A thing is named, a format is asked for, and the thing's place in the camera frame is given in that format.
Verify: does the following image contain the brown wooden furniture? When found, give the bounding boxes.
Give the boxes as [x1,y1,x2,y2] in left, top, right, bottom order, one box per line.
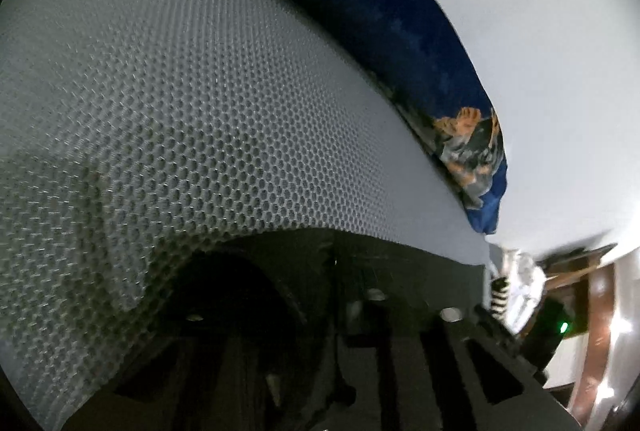
[542,243,616,425]

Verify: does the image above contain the black pants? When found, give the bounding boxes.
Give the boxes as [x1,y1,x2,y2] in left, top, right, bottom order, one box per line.
[66,229,485,430]

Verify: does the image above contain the blue floral blanket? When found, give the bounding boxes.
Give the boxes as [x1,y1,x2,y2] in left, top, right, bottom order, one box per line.
[290,0,506,235]

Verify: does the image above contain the white patterned cloth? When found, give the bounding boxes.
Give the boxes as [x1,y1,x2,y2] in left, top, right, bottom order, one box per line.
[489,248,547,335]

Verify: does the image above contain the grey mesh mattress cover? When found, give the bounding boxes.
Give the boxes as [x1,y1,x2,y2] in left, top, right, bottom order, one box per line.
[1,0,489,430]

